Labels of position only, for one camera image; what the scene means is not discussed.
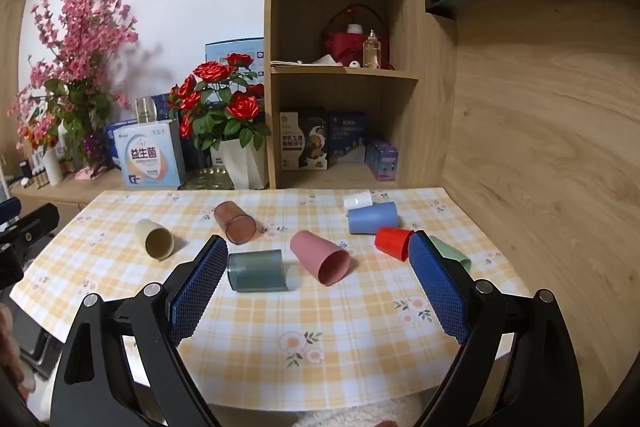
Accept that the white crumpled paper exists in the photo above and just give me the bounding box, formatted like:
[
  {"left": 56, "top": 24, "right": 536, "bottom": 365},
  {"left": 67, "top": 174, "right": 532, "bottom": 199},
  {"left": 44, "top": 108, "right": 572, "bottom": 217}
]
[{"left": 271, "top": 54, "right": 346, "bottom": 68}]

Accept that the white flower pot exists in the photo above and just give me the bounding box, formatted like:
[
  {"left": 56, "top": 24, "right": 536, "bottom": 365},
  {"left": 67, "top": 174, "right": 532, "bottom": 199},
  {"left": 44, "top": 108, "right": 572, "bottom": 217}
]
[{"left": 218, "top": 138, "right": 269, "bottom": 190}]

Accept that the white cup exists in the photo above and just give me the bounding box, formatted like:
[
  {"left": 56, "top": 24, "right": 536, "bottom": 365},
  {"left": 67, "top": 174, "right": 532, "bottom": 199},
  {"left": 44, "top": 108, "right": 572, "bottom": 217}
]
[{"left": 343, "top": 190, "right": 373, "bottom": 210}]

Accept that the wooden sideboard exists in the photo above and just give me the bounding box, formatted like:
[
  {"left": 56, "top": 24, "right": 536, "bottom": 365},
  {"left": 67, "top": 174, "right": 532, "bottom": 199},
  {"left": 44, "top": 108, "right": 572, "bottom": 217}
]
[{"left": 9, "top": 167, "right": 127, "bottom": 210}]

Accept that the purple flower bunch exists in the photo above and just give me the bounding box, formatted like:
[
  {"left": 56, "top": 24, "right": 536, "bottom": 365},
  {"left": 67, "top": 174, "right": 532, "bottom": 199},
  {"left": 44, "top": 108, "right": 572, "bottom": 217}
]
[{"left": 80, "top": 134, "right": 109, "bottom": 168}]

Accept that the clear drinking glass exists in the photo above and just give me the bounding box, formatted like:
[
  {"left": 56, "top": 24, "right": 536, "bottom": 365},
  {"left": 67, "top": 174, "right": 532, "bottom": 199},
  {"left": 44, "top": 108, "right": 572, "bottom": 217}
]
[{"left": 135, "top": 97, "right": 157, "bottom": 126}]

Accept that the white and blue box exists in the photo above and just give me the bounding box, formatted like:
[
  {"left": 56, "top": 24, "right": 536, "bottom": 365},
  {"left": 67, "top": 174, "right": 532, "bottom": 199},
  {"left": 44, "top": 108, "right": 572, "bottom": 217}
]
[{"left": 112, "top": 119, "right": 187, "bottom": 189}]

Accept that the illustrated snack box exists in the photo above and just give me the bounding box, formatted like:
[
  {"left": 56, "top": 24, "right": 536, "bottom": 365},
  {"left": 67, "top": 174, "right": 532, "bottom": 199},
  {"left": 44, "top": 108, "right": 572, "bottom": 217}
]
[{"left": 279, "top": 108, "right": 329, "bottom": 172}]

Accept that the red rose plant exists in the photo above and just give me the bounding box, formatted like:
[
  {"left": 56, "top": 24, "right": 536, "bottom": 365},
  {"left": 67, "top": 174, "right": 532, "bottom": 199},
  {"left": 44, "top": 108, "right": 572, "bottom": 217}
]
[{"left": 167, "top": 53, "right": 271, "bottom": 152}]

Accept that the clear glass bottle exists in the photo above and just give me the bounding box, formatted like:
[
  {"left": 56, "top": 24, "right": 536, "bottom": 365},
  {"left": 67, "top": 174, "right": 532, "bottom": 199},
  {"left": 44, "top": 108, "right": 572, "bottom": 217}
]
[{"left": 363, "top": 29, "right": 382, "bottom": 70}]

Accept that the red basket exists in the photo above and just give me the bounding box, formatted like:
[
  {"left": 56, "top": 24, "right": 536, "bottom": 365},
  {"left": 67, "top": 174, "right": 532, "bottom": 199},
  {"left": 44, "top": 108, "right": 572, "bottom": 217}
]
[{"left": 321, "top": 4, "right": 392, "bottom": 70}]

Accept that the pink cup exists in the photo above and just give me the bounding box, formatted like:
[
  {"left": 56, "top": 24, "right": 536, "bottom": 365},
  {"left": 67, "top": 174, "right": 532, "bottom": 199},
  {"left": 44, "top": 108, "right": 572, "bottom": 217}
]
[{"left": 290, "top": 230, "right": 351, "bottom": 286}]

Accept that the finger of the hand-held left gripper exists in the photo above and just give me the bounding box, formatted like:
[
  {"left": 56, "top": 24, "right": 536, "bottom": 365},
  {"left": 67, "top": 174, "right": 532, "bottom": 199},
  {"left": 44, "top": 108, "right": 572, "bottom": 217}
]
[
  {"left": 0, "top": 198, "right": 61, "bottom": 258},
  {"left": 0, "top": 243, "right": 25, "bottom": 289}
]

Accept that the cream cup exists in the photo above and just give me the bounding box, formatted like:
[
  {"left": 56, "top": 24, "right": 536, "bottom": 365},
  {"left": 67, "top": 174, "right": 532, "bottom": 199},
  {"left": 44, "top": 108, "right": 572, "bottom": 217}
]
[{"left": 135, "top": 219, "right": 176, "bottom": 262}]

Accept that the green cup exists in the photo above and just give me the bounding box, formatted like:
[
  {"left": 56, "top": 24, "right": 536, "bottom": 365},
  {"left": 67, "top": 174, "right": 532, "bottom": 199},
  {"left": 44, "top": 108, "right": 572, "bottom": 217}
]
[{"left": 429, "top": 235, "right": 472, "bottom": 273}]

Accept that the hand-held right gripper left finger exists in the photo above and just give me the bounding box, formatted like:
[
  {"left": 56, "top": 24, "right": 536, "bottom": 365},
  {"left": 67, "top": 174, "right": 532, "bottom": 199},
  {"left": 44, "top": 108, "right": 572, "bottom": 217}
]
[{"left": 50, "top": 235, "right": 229, "bottom": 427}]

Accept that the brown translucent cup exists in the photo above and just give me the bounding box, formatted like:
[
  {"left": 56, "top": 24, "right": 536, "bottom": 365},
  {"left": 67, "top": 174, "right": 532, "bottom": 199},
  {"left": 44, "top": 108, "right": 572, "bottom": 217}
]
[{"left": 214, "top": 201, "right": 257, "bottom": 244}]

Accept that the dark blue box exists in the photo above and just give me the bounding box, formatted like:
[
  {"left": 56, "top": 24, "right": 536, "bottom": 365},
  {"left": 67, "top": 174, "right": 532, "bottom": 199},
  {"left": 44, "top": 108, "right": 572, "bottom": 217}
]
[{"left": 327, "top": 112, "right": 371, "bottom": 164}]

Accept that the red cup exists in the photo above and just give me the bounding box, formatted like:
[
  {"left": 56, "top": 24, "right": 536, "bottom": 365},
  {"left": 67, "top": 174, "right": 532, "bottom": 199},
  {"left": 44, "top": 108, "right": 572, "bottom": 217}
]
[{"left": 375, "top": 227, "right": 415, "bottom": 262}]

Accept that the blue cup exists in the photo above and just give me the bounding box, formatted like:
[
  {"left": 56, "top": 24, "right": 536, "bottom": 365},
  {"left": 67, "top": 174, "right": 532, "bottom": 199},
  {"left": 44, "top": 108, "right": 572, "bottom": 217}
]
[{"left": 348, "top": 202, "right": 399, "bottom": 236}]

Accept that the teal translucent cup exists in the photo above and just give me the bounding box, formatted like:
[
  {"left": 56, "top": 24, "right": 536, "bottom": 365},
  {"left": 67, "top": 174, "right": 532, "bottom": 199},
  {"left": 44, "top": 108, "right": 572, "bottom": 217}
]
[{"left": 227, "top": 249, "right": 291, "bottom": 293}]

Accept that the yellow checkered tablecloth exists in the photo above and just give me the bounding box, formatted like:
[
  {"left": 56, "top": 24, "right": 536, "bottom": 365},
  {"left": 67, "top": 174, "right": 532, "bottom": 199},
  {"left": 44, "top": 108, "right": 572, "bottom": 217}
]
[{"left": 10, "top": 188, "right": 532, "bottom": 410}]

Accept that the purple box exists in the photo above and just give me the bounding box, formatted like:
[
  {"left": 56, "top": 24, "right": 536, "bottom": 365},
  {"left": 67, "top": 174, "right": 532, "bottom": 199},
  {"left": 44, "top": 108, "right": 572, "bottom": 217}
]
[{"left": 365, "top": 138, "right": 400, "bottom": 182}]

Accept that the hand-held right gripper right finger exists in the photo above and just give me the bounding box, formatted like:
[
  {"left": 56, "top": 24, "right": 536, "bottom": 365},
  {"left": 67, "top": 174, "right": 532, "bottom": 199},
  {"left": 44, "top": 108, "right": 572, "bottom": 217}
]
[{"left": 409, "top": 230, "right": 585, "bottom": 427}]

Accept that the pink blossom bouquet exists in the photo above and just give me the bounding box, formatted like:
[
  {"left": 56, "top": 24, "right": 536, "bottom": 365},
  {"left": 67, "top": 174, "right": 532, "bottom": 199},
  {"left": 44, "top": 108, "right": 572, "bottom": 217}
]
[{"left": 12, "top": 0, "right": 140, "bottom": 168}]

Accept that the blue and white carton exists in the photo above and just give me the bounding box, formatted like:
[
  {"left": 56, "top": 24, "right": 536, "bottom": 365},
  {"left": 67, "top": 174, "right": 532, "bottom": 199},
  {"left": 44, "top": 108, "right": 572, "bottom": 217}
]
[{"left": 205, "top": 38, "right": 265, "bottom": 84}]

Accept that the wooden shelf unit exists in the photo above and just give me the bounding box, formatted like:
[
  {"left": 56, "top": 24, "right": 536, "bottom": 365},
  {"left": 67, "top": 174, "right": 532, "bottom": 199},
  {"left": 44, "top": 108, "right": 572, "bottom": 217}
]
[{"left": 264, "top": 0, "right": 458, "bottom": 190}]

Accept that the white bottle vase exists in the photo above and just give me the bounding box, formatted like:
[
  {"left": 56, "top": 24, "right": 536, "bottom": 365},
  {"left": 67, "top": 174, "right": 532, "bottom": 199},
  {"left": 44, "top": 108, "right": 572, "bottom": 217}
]
[{"left": 42, "top": 147, "right": 65, "bottom": 186}]

